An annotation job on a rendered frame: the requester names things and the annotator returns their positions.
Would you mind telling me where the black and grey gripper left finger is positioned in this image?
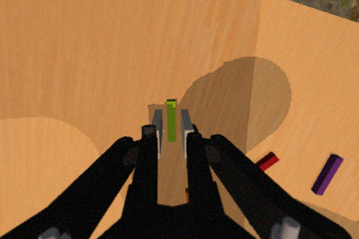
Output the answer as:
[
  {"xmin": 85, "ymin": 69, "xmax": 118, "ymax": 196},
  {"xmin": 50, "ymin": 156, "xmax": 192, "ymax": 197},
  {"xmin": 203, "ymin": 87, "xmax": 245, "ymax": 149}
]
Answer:
[{"xmin": 0, "ymin": 110, "xmax": 163, "ymax": 239}]

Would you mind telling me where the purple rod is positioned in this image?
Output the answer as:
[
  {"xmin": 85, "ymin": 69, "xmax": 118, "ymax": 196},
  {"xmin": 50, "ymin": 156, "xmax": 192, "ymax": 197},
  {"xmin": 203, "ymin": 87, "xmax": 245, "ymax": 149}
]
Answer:
[{"xmin": 310, "ymin": 154, "xmax": 344, "ymax": 196}]

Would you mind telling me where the red rod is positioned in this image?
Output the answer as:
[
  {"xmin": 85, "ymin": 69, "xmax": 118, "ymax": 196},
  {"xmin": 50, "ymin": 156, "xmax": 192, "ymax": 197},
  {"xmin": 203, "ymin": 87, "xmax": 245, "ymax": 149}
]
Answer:
[{"xmin": 255, "ymin": 151, "xmax": 279, "ymax": 171}]

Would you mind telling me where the lime green rectangular bar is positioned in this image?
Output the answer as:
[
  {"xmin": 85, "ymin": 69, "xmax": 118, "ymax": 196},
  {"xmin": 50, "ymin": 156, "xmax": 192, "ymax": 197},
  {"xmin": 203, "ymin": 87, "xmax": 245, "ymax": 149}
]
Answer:
[{"xmin": 167, "ymin": 100, "xmax": 177, "ymax": 142}]

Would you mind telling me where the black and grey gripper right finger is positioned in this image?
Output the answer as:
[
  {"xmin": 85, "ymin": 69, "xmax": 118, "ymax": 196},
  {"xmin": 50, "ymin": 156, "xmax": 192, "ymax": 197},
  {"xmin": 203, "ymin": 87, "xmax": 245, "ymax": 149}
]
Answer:
[{"xmin": 180, "ymin": 109, "xmax": 352, "ymax": 239}]

